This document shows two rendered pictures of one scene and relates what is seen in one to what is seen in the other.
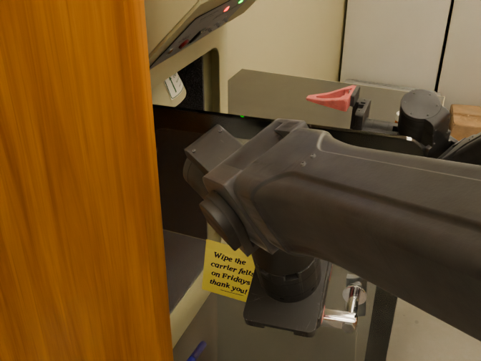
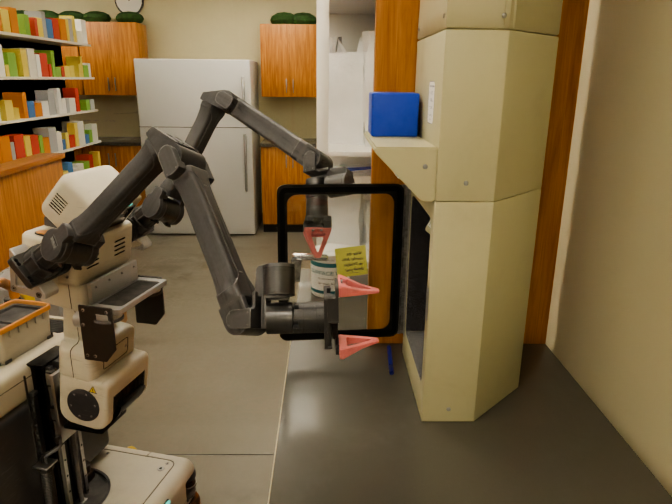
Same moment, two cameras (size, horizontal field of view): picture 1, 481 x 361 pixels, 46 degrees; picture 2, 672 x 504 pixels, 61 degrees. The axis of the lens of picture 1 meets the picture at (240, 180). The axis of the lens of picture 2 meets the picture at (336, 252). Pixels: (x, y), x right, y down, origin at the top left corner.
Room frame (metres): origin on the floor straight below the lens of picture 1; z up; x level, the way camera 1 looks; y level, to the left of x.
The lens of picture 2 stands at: (1.72, -0.56, 1.63)
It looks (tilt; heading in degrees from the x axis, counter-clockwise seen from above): 17 degrees down; 157
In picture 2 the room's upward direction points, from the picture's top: 1 degrees clockwise
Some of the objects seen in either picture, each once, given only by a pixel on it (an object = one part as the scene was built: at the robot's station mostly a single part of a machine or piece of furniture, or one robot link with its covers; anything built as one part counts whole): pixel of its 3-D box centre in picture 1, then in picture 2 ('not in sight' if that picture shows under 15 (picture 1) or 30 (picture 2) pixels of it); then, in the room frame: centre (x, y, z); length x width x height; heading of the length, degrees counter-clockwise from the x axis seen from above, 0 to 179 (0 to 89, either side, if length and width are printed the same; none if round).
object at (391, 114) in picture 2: not in sight; (392, 113); (0.59, 0.06, 1.56); 0.10 x 0.10 x 0.09; 68
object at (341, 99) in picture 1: (333, 109); (353, 298); (0.85, -0.15, 1.25); 0.09 x 0.07 x 0.07; 69
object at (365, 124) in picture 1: (374, 137); (313, 317); (0.83, -0.22, 1.21); 0.07 x 0.07 x 0.10; 69
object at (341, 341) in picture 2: not in sight; (353, 334); (0.86, -0.15, 1.18); 0.09 x 0.07 x 0.07; 69
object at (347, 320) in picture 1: (318, 305); not in sight; (0.45, -0.08, 1.20); 0.10 x 0.05 x 0.03; 73
